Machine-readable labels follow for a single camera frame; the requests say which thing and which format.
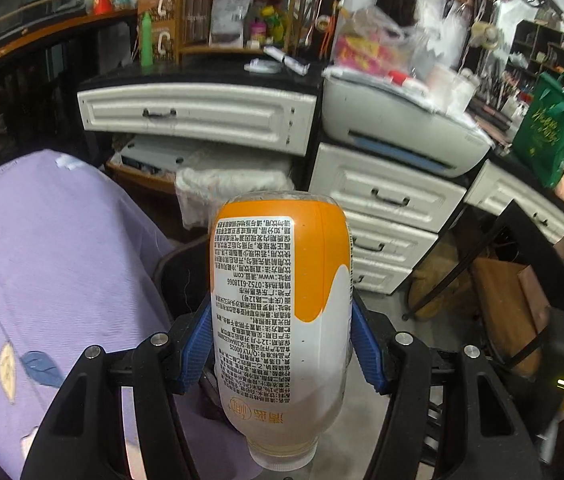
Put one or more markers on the black metal chair wooden seat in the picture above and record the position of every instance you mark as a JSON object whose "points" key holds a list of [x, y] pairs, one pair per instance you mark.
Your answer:
{"points": [[506, 290]]}

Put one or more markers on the green bottle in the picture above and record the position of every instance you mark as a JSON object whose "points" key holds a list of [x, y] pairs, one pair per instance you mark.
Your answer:
{"points": [[147, 40]]}

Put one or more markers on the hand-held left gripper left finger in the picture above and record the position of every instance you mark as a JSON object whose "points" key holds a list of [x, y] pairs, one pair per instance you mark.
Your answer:
{"points": [[194, 355]]}

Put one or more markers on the wooden counter shelf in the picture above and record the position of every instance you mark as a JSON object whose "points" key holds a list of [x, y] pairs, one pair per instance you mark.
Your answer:
{"points": [[37, 45]]}

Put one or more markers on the wide white drawer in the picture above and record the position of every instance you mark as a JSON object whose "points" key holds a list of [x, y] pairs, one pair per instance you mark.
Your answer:
{"points": [[197, 117]]}

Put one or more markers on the tan sack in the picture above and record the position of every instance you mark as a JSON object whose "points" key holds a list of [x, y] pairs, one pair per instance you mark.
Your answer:
{"points": [[436, 280]]}

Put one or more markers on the large white cabinet drawer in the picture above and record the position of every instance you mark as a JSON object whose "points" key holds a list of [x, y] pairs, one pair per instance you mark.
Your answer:
{"points": [[386, 190]]}

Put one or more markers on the dark brown trash bin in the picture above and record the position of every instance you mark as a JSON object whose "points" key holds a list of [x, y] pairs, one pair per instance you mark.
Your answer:
{"points": [[182, 280]]}

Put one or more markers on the wooden desktop rack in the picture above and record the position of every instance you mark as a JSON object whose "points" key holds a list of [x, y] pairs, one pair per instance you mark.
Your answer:
{"points": [[242, 5]]}

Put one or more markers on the stack of brown boxes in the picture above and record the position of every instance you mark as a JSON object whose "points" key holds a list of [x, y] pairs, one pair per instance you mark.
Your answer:
{"points": [[157, 10]]}

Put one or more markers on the purple floral tablecloth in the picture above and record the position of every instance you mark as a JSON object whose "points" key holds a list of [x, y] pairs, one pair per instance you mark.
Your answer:
{"points": [[62, 270]]}

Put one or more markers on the white printer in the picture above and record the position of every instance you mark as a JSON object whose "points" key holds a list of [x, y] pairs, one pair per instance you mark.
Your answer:
{"points": [[401, 125]]}

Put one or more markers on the green tote bag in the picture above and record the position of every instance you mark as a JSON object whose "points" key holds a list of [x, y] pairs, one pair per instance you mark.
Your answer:
{"points": [[551, 125]]}

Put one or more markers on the small white cabinet drawer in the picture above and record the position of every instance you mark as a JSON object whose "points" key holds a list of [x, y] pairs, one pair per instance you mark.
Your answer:
{"points": [[381, 272]]}

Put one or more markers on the clear plastic bag of snacks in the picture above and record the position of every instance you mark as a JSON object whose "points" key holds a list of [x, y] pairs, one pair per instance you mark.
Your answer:
{"points": [[376, 40]]}

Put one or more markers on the white side desk drawer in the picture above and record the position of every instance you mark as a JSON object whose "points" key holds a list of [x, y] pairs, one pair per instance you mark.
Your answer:
{"points": [[526, 200]]}

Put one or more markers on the middle white cabinet drawer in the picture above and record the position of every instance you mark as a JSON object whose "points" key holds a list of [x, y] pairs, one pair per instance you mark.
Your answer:
{"points": [[391, 240]]}

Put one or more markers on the orange and white plastic bottle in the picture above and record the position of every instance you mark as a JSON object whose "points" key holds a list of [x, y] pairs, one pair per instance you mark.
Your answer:
{"points": [[282, 320]]}

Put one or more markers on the cardboard box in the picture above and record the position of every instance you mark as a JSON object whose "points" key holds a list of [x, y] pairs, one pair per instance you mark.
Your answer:
{"points": [[137, 172]]}

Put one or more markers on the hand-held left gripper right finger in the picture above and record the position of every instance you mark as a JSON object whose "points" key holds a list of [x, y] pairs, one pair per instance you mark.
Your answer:
{"points": [[367, 355]]}

